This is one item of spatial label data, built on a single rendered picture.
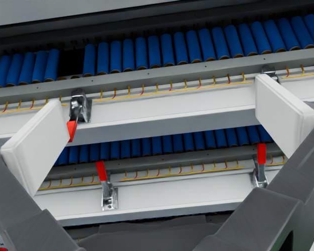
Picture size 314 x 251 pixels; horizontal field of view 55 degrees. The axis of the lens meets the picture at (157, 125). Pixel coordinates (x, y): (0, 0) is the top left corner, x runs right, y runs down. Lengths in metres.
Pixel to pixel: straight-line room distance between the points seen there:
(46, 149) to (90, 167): 0.40
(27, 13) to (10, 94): 0.14
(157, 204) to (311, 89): 0.31
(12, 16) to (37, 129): 0.25
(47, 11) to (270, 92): 0.28
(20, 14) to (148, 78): 0.18
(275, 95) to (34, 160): 0.13
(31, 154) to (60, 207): 0.43
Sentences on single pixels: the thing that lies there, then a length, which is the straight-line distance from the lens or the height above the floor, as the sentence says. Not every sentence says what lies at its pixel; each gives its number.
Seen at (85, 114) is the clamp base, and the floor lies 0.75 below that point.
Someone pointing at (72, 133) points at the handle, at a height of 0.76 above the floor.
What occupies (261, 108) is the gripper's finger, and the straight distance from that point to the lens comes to 0.20.
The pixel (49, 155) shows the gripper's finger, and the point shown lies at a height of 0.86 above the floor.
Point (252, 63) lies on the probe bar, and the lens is 0.45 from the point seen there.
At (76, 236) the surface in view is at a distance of 0.74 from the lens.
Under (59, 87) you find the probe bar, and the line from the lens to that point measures 0.46.
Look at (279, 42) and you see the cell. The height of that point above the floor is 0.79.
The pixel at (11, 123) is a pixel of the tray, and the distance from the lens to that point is 0.49.
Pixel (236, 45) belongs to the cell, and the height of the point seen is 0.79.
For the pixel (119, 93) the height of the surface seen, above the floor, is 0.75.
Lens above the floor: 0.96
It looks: 35 degrees down
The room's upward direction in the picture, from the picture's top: 9 degrees counter-clockwise
